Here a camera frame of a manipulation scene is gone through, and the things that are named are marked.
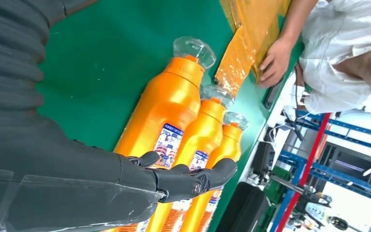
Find yellow taped cardboard sheet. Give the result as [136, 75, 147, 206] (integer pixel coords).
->
[214, 0, 292, 98]

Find person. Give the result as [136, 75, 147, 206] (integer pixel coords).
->
[257, 0, 371, 114]

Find blue metal rack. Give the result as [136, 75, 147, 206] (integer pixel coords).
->
[269, 109, 371, 232]

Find black zip carry case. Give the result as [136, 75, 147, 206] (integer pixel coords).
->
[215, 182, 271, 232]

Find red metal post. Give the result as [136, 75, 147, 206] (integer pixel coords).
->
[275, 113, 332, 232]

